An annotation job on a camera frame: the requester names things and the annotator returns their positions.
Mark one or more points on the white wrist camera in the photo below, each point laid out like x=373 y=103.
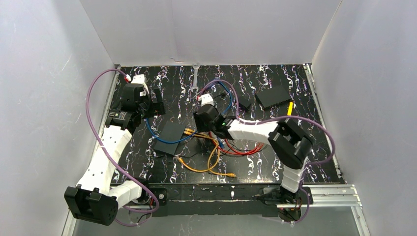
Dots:
x=141 y=79
x=206 y=99

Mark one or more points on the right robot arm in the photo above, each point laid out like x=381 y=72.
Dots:
x=289 y=142

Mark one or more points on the small black power adapter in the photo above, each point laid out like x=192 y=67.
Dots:
x=244 y=104

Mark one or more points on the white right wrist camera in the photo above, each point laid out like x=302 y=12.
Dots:
x=206 y=99

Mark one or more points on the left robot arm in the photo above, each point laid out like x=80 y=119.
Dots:
x=92 y=199

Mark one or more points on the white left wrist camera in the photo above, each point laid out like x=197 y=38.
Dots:
x=141 y=79

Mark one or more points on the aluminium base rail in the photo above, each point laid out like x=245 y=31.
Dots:
x=314 y=195

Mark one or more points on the black network switch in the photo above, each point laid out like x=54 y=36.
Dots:
x=272 y=96
x=171 y=132

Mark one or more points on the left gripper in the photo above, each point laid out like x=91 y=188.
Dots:
x=157 y=101

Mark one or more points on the silver wrench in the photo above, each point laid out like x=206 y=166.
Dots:
x=194 y=88

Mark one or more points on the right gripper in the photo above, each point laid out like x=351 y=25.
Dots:
x=200 y=120

